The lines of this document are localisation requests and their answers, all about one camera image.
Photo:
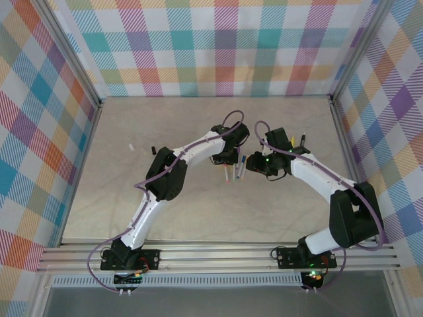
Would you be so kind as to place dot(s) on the thin white pen blue cap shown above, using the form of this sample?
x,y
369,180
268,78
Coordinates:
x,y
243,159

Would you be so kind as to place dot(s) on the thin white pen orange cap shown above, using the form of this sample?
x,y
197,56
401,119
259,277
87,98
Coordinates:
x,y
244,173

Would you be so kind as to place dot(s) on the thin white pen green cap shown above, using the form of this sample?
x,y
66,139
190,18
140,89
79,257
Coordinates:
x,y
234,173

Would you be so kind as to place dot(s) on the thin white pen pink cap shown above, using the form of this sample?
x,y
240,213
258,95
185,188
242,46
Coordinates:
x,y
227,175

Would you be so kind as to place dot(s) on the black marker white label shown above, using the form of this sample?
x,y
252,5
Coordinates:
x,y
302,140

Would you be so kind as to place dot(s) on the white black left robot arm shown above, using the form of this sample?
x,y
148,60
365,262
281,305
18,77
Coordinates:
x,y
142,221

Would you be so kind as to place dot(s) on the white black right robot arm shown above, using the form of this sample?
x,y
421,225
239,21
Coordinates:
x,y
314,171

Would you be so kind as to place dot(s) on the black connector box green light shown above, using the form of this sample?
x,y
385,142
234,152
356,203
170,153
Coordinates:
x,y
314,279

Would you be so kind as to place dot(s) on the grey metal plate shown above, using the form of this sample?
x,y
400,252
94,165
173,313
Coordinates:
x,y
215,303

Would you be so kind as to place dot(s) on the aluminium side rail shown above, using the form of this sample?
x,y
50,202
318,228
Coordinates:
x,y
342,132

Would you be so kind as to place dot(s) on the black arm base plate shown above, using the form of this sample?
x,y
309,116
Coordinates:
x,y
287,261
109,264

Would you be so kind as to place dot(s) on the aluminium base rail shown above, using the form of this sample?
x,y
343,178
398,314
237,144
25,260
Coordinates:
x,y
215,257

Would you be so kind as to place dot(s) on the aluminium frame post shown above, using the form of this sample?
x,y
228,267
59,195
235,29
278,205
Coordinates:
x,y
358,49
75,56

